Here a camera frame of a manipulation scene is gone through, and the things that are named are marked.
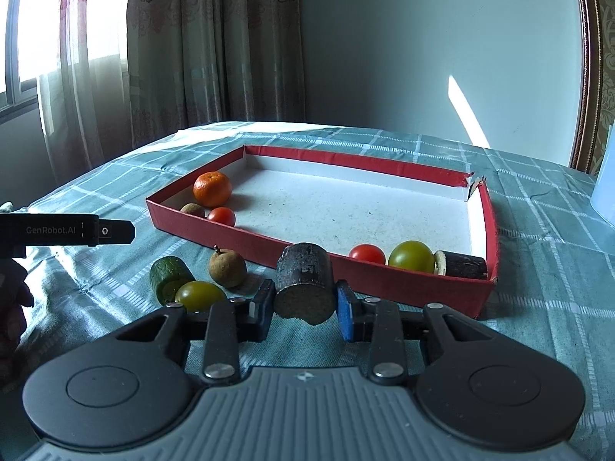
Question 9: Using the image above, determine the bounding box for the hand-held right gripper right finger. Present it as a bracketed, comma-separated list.
[336, 281, 475, 387]

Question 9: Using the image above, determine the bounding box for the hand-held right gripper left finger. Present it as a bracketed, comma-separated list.
[139, 279, 277, 386]

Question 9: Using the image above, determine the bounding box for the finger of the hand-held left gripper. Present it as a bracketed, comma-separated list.
[98, 219, 136, 245]

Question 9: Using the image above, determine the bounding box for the thick dark eggplant piece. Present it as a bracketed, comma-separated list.
[275, 242, 337, 325]

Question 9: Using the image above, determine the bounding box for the red cherry tomato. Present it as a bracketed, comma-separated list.
[348, 244, 387, 265]
[208, 207, 237, 228]

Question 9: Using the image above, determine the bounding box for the green tomato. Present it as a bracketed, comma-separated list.
[387, 240, 436, 272]
[174, 281, 228, 313]

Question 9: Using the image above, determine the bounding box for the orange tangerine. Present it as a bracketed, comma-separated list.
[193, 171, 233, 207]

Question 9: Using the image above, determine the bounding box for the red cardboard box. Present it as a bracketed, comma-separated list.
[145, 143, 501, 320]

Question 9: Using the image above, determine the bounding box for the long dark eggplant piece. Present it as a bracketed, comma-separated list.
[434, 250, 489, 280]

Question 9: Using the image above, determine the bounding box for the person's left hand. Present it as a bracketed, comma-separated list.
[0, 258, 30, 385]

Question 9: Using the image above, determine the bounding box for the brown longan with stem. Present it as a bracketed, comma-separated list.
[209, 245, 248, 289]

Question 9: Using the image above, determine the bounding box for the green cucumber piece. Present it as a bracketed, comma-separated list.
[149, 256, 197, 306]

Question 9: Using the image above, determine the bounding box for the sheer white curtain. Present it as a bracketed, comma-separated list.
[37, 0, 131, 176]

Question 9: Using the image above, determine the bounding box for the patterned brown curtain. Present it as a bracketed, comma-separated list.
[127, 0, 307, 149]

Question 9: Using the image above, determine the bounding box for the light blue kettle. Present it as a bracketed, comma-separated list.
[590, 124, 615, 227]

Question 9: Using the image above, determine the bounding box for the window with dark frame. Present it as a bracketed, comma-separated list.
[0, 0, 40, 123]

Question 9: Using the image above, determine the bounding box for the dark wooden frame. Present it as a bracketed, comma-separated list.
[569, 0, 608, 174]

